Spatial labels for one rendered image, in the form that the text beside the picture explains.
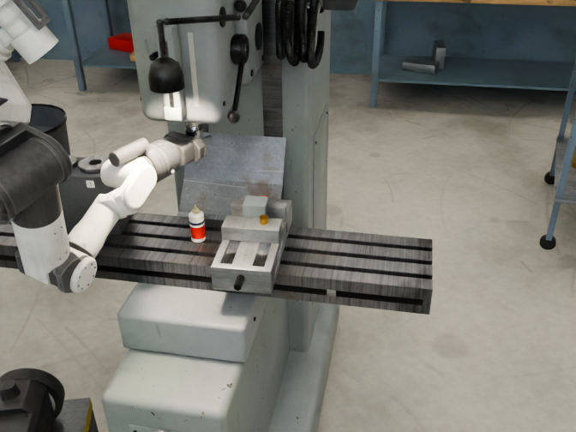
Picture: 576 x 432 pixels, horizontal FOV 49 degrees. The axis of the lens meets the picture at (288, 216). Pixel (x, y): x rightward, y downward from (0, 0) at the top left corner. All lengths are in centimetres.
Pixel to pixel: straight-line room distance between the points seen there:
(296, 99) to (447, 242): 179
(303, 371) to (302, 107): 99
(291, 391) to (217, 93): 122
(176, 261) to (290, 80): 63
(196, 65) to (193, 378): 76
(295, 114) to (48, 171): 98
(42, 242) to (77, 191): 60
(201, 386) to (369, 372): 118
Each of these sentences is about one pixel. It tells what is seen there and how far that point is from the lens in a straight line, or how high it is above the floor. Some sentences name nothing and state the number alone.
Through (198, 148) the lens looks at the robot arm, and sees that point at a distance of 155.
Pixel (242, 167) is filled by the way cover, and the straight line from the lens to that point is 200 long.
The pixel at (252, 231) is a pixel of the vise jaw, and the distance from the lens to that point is 161.
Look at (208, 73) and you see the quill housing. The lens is 145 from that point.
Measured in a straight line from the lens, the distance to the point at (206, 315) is 164.
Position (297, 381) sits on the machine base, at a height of 20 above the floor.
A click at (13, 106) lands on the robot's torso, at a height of 150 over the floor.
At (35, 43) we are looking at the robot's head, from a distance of 118.
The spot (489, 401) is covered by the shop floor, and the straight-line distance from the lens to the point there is 267.
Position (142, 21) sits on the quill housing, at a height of 155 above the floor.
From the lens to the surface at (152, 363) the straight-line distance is 171.
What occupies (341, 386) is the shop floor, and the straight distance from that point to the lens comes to 263.
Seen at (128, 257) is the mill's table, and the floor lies 93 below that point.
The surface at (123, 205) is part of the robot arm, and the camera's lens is 141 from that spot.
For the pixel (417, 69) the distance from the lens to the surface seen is 528.
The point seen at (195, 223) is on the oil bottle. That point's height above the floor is 99.
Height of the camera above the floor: 190
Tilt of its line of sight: 31 degrees down
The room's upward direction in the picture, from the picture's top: 1 degrees counter-clockwise
